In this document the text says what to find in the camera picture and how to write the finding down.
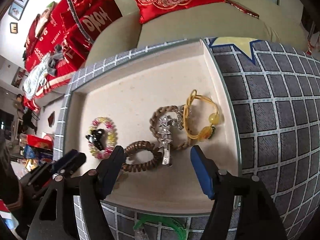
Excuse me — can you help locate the pink yellow beaded bracelet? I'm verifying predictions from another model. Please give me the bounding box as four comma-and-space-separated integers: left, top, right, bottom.
88, 116, 118, 160

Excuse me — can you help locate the black hair claw clip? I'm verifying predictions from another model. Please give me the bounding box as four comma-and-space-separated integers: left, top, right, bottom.
85, 128, 105, 151

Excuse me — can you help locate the green translucent bangle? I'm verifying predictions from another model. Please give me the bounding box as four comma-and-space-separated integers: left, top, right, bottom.
133, 215, 187, 240

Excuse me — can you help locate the brown spiral hair tie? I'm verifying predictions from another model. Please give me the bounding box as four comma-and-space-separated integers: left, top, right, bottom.
120, 140, 163, 173

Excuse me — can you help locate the yellow cord bead bracelet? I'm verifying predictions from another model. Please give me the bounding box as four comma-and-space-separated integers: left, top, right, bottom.
183, 89, 220, 142

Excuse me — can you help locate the braided tan rope bracelet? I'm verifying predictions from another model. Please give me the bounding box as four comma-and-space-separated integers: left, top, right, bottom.
149, 105, 198, 151

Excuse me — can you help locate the rhinestone silver hair clip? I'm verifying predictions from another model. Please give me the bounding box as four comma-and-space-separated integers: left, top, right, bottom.
158, 115, 172, 166

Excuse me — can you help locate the small silver charm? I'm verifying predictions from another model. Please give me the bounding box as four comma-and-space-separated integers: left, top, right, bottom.
175, 105, 184, 130

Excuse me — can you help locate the red snack box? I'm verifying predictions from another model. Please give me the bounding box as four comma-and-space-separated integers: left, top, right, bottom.
19, 133, 53, 163

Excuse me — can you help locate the white crumpled blanket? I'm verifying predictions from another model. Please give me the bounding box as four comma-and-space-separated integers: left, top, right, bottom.
23, 55, 50, 100

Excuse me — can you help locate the grey crumpled garment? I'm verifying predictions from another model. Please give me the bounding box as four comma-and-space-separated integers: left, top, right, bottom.
47, 44, 63, 76

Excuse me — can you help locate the shallow grey cardboard tray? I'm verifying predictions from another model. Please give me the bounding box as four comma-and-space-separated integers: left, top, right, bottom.
63, 40, 241, 216

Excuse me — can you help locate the grey checked tablecloth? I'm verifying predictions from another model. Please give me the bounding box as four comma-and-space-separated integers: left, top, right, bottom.
54, 38, 319, 239

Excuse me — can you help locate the red covered sofa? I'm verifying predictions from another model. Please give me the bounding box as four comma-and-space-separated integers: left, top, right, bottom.
23, 0, 122, 111

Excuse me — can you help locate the olive green armchair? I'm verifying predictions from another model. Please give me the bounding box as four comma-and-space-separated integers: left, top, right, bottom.
85, 0, 308, 66

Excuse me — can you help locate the red phone on armrest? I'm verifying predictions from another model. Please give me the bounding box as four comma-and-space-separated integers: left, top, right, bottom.
226, 0, 259, 19

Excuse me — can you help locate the small black picture frame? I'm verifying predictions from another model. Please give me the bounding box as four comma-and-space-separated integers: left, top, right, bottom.
10, 22, 18, 34

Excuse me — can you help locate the black double picture frame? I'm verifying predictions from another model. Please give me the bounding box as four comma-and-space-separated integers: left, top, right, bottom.
8, 0, 29, 21

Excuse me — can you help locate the flexible gooseneck camera stand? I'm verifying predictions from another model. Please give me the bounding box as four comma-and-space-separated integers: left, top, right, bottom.
66, 0, 94, 44

